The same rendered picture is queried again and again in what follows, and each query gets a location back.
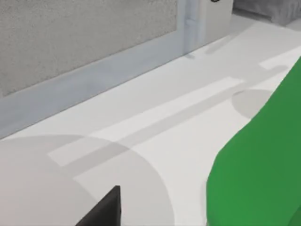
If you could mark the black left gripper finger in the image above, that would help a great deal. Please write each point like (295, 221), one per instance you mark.
(105, 209)

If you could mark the green bottle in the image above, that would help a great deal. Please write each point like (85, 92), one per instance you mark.
(258, 160)

